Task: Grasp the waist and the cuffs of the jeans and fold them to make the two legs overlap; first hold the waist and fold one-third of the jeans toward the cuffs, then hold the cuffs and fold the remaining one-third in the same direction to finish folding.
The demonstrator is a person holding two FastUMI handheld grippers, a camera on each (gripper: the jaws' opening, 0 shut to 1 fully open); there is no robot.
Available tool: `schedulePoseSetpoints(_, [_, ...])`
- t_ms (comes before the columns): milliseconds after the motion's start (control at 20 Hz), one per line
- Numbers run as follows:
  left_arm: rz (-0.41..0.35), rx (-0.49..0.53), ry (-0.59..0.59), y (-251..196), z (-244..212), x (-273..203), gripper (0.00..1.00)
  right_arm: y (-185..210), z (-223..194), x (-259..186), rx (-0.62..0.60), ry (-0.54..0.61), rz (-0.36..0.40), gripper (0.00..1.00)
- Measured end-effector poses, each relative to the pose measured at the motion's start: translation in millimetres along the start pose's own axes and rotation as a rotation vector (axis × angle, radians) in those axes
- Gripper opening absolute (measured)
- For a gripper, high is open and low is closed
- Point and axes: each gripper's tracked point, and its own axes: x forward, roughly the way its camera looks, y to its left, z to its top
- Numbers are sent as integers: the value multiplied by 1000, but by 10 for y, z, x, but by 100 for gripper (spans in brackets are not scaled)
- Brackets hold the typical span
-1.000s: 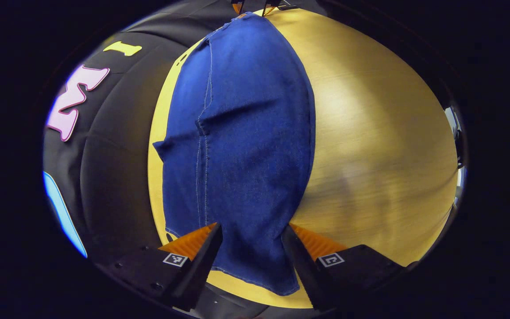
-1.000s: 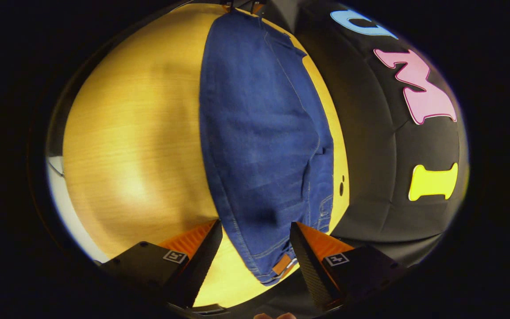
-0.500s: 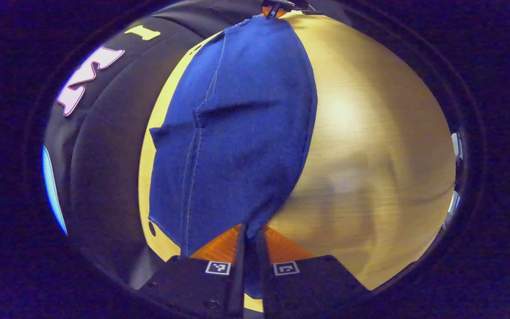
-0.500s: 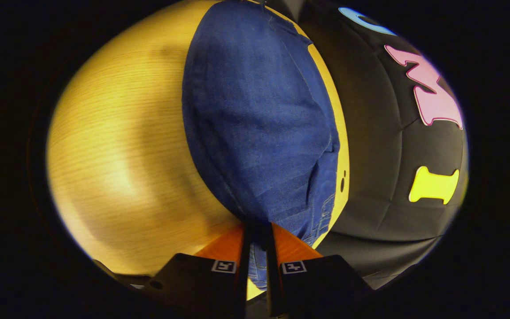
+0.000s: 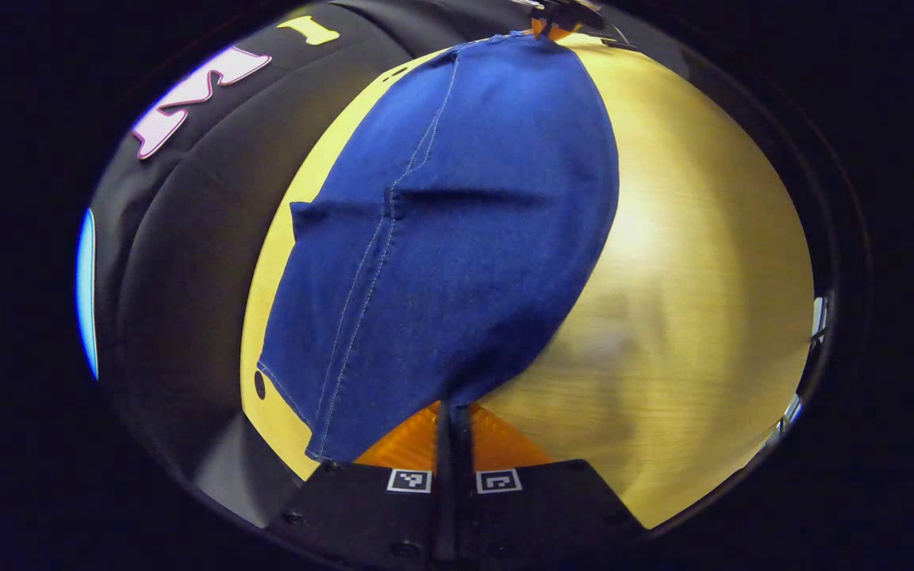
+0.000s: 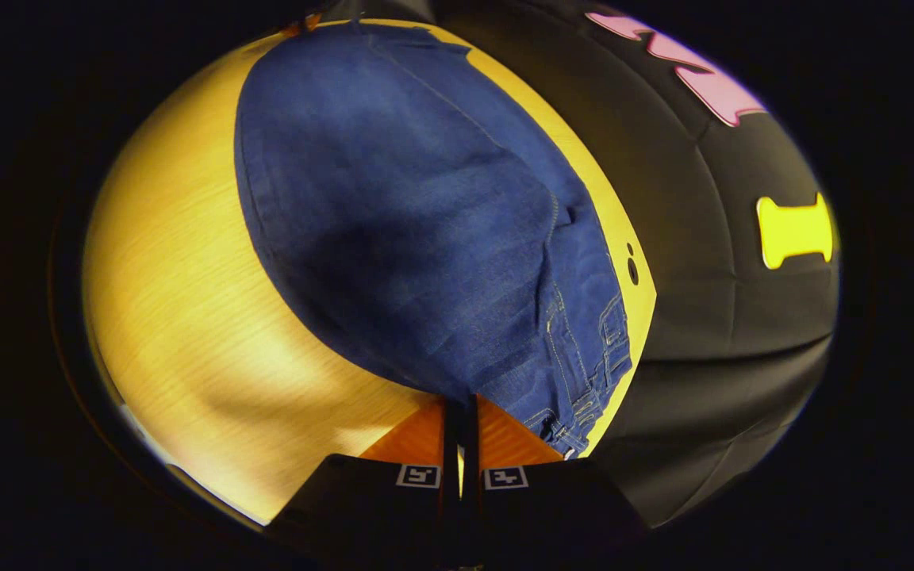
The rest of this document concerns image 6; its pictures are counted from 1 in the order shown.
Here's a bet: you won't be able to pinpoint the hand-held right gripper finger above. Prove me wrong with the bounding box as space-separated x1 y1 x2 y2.
462 392 650 568
265 395 464 568

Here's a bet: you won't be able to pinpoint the blue jeans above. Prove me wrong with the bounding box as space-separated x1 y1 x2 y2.
233 20 634 461

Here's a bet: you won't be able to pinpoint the black backdrop cloth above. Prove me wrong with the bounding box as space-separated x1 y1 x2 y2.
322 0 840 528

